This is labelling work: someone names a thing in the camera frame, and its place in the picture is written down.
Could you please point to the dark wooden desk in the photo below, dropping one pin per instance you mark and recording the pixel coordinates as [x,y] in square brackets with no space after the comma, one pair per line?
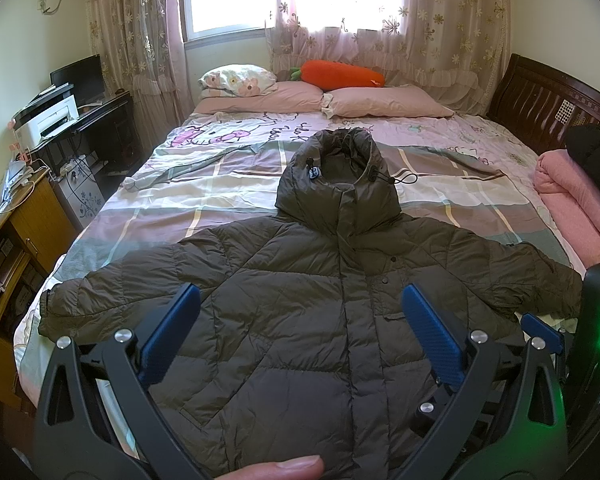
[108,132]

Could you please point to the black computer monitor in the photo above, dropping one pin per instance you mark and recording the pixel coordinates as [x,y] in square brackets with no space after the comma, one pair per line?
[85,76]

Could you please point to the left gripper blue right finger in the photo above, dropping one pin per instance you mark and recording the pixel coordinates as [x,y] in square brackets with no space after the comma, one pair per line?
[497,412]

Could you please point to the left pink pillow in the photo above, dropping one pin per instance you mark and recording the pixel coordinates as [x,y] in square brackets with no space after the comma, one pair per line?
[289,97]

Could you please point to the white floral storage box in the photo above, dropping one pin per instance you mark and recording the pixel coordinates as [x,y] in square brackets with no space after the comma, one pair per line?
[78,191]

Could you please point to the light wooden cabinet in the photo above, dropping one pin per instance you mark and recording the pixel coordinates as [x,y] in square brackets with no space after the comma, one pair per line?
[34,232]

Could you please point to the striped patchwork duvet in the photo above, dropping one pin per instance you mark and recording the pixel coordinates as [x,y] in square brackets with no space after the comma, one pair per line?
[175,197]

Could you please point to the black clothing pile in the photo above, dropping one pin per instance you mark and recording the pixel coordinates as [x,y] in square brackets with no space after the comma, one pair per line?
[583,146]

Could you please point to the pink floral lace curtain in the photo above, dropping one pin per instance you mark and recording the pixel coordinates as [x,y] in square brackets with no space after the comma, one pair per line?
[455,49]

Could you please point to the right pink pillow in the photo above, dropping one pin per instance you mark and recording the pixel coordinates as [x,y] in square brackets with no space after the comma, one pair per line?
[356,102]

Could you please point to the white printer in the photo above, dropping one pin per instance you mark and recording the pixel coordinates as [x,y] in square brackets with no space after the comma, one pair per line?
[48,123]

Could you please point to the operator thumb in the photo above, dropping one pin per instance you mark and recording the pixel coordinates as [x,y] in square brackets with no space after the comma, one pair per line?
[300,468]

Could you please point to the pink pillow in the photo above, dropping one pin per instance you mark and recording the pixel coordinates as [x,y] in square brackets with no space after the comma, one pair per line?
[289,97]
[356,102]

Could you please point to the folded pink quilt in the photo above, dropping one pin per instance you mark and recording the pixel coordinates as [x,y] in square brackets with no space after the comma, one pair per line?
[573,201]

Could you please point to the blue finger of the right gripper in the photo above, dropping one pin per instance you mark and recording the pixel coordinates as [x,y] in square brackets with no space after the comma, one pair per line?
[541,334]

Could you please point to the dark brown puffer jacket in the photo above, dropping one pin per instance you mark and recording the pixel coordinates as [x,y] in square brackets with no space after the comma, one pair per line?
[301,346]

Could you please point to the orange carrot plush pillow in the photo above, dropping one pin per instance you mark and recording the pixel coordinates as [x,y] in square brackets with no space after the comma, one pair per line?
[328,75]

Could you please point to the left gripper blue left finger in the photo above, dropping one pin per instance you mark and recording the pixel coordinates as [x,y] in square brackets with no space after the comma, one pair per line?
[73,436]

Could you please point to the dark wooden headboard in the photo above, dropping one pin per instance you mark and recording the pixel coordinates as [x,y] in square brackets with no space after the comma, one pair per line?
[538,103]

